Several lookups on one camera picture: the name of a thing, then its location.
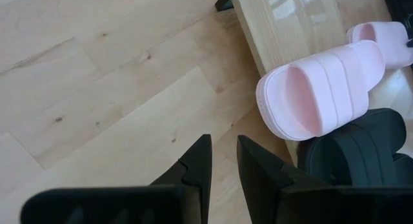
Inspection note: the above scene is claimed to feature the wooden shelf with black frame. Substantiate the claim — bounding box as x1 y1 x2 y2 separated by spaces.
215 0 413 168

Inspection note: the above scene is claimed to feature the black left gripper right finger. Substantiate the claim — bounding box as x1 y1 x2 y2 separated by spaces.
237 135 327 224

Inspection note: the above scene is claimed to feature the pink slide sandal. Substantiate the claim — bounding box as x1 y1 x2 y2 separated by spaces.
346 21 413 70
256 39 386 142

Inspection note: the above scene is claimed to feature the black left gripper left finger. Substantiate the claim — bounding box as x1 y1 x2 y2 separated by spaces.
150 134 213 224

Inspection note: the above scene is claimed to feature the black slide sandal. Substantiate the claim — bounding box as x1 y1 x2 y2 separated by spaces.
296 107 407 187

